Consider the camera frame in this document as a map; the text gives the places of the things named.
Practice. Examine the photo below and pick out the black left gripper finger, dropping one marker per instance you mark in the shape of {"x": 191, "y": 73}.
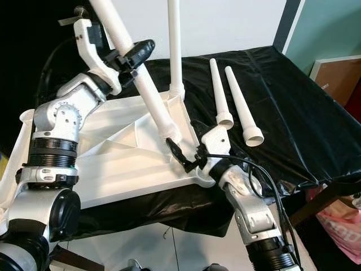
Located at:
{"x": 138, "y": 52}

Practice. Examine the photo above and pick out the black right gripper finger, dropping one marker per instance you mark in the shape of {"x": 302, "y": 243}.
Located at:
{"x": 199, "y": 134}
{"x": 179, "y": 155}

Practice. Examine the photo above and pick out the white plastic table leg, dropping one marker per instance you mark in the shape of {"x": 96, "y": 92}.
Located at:
{"x": 175, "y": 51}
{"x": 155, "y": 101}
{"x": 241, "y": 104}
{"x": 220, "y": 96}

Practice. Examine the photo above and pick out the white plastic table top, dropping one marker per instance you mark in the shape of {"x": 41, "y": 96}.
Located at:
{"x": 135, "y": 158}

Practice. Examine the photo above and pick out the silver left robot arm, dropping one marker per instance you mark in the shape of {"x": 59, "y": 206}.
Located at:
{"x": 59, "y": 118}

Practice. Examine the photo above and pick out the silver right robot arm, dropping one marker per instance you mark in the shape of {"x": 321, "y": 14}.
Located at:
{"x": 248, "y": 209}

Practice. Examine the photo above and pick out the black plastic table cover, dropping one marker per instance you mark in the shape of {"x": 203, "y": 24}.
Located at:
{"x": 304, "y": 113}

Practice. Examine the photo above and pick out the white framed brown board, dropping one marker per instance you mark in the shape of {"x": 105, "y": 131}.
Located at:
{"x": 338, "y": 79}

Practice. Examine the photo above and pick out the pink clear plastic bag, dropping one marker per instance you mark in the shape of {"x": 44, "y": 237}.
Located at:
{"x": 341, "y": 226}

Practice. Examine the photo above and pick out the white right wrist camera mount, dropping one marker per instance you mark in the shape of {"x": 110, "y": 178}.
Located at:
{"x": 217, "y": 141}

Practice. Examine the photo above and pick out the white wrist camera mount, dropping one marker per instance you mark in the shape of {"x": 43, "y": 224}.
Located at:
{"x": 217, "y": 141}
{"x": 90, "y": 56}

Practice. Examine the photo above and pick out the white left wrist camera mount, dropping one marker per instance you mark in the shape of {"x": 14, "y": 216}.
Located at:
{"x": 90, "y": 56}

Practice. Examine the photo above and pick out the dark grey wall trim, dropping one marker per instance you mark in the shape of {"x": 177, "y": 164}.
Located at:
{"x": 290, "y": 22}

